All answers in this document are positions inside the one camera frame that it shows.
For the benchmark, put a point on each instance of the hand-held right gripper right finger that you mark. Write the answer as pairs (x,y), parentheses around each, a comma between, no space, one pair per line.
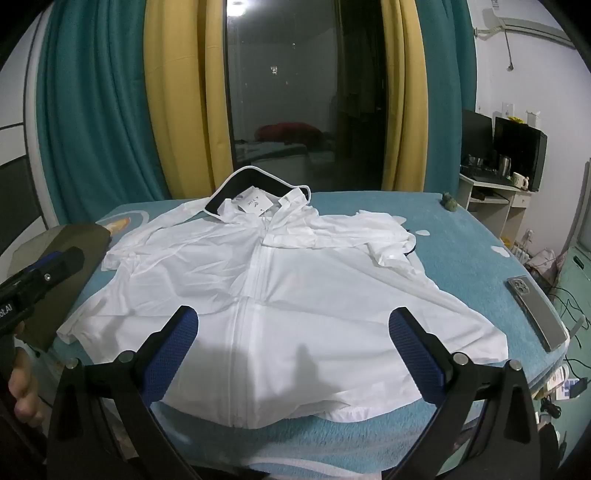
(415,362)

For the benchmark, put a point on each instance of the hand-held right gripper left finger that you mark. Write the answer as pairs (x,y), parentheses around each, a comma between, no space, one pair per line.
(171,350)

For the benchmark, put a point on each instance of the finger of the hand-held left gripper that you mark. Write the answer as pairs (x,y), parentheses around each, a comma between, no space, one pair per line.
(55,267)

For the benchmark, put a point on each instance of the white zip jacket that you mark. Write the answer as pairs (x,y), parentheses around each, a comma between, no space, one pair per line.
(300,300)

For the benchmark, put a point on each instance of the person's left hand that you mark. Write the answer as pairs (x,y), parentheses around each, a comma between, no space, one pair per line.
(27,392)

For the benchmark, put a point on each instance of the olive green cloth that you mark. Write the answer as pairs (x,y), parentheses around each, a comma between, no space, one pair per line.
(94,242)

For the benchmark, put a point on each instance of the teal printed blanket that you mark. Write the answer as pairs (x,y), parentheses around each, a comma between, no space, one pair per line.
(461,258)

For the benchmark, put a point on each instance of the smartphone in clear case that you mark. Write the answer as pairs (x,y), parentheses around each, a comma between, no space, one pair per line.
(535,311)

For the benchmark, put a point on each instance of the white power strip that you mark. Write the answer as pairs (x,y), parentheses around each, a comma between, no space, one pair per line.
(518,254)

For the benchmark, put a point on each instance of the teal curtain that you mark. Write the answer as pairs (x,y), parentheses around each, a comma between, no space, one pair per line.
(466,69)
(92,115)

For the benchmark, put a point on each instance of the small green figurine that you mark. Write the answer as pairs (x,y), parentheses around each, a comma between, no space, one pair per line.
(449,202)

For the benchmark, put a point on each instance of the white computer desk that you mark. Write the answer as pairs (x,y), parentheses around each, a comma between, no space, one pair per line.
(489,203)

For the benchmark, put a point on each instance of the pale green cabinet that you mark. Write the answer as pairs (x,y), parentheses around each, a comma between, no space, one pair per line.
(577,281)

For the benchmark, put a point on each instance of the white mug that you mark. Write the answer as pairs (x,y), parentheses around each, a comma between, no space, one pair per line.
(519,181)

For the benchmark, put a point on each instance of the steel kettle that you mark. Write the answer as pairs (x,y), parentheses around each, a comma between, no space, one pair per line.
(504,165)

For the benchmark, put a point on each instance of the yellow curtain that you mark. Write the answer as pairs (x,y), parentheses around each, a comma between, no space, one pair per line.
(406,92)
(184,92)

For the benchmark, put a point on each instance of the black slim monitor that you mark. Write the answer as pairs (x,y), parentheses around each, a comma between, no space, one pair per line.
(477,136)

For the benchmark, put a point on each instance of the black wide monitor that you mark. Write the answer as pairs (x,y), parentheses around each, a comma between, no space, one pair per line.
(521,145)

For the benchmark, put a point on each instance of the dark glass window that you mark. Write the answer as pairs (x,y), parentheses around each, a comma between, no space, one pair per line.
(300,83)

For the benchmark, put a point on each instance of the white air conditioner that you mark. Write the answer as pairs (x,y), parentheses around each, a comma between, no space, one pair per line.
(535,28)

